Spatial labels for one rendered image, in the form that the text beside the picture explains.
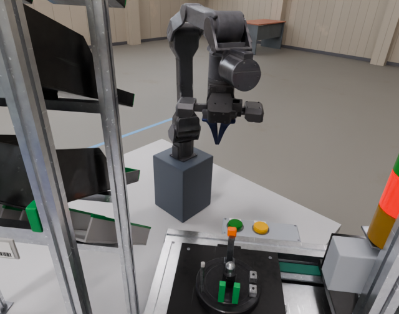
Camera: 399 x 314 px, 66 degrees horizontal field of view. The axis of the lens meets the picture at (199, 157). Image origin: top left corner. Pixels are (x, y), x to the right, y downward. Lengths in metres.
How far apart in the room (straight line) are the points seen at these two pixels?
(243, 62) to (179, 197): 0.54
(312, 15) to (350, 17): 0.96
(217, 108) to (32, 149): 0.38
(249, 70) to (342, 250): 0.32
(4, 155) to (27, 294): 0.56
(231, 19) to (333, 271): 0.45
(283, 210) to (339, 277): 0.66
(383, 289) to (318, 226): 0.66
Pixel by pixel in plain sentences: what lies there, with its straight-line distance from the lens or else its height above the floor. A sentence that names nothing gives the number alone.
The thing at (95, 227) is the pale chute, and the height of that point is 1.19.
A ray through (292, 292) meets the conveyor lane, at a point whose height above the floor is 0.92.
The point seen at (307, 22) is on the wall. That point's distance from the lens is 9.49.
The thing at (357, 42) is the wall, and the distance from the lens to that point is 9.05.
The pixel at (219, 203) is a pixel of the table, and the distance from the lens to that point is 1.11.
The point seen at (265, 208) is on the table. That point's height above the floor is 0.86.
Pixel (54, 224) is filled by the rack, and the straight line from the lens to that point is 0.35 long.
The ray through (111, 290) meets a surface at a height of 0.86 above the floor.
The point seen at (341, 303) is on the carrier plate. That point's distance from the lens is 0.77.
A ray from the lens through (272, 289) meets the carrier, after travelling 0.74.
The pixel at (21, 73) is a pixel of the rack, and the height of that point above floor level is 1.48.
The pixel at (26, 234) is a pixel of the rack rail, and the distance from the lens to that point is 0.38.
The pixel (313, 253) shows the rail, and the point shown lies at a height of 0.96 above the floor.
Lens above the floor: 1.54
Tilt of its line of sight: 29 degrees down
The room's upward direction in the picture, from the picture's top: 2 degrees clockwise
